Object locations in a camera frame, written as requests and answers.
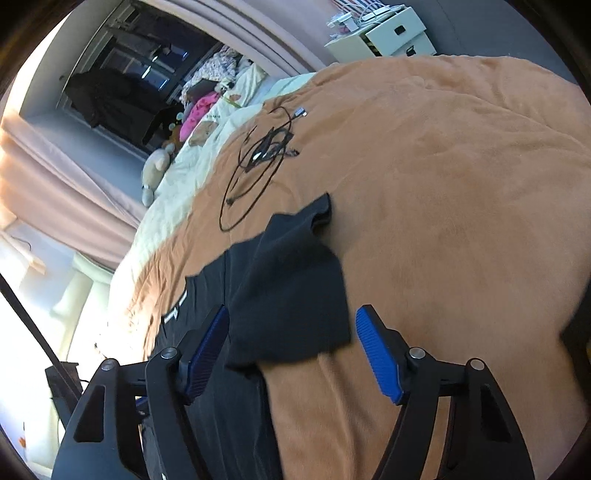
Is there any white bedside cabinet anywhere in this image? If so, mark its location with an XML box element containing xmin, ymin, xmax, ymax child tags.
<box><xmin>325</xmin><ymin>6</ymin><xmax>437</xmax><ymax>63</ymax></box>

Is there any wire rack with items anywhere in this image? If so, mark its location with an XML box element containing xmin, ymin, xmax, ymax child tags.
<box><xmin>332</xmin><ymin>0</ymin><xmax>406</xmax><ymax>23</ymax></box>

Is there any cream padded headboard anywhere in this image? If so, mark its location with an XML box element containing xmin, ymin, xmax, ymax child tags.
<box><xmin>49</xmin><ymin>253</ymin><xmax>113</xmax><ymax>361</ymax></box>

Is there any pink curtain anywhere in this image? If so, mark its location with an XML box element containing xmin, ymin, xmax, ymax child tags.
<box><xmin>1</xmin><ymin>1</ymin><xmax>335</xmax><ymax>267</ymax></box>

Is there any cream white duvet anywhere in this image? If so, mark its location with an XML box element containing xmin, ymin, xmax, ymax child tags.
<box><xmin>108</xmin><ymin>63</ymin><xmax>318</xmax><ymax>305</ymax></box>

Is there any floral fabric pile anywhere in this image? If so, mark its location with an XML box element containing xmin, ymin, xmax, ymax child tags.
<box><xmin>179</xmin><ymin>45</ymin><xmax>242</xmax><ymax>104</ymax></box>

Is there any orange brown blanket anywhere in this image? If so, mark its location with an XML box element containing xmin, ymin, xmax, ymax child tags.
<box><xmin>112</xmin><ymin>56</ymin><xmax>590</xmax><ymax>479</ymax></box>

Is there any beige plush toy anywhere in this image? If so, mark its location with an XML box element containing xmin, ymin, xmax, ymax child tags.
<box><xmin>141</xmin><ymin>142</ymin><xmax>176</xmax><ymax>207</ymax></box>

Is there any black tangled cable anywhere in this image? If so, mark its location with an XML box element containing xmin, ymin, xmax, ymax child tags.
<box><xmin>218</xmin><ymin>106</ymin><xmax>309</xmax><ymax>233</ymax></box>

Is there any pink clothing pile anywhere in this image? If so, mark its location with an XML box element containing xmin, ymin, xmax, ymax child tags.
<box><xmin>179</xmin><ymin>91</ymin><xmax>221</xmax><ymax>142</ymax></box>

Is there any black hanging coat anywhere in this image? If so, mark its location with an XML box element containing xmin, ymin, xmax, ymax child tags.
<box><xmin>65</xmin><ymin>68</ymin><xmax>182</xmax><ymax>148</ymax></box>

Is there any black thick cable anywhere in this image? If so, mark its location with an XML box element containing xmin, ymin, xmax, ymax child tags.
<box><xmin>0</xmin><ymin>274</ymin><xmax>82</xmax><ymax>407</ymax></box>

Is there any black bear print t-shirt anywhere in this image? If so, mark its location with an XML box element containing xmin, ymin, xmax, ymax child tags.
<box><xmin>153</xmin><ymin>194</ymin><xmax>351</xmax><ymax>479</ymax></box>

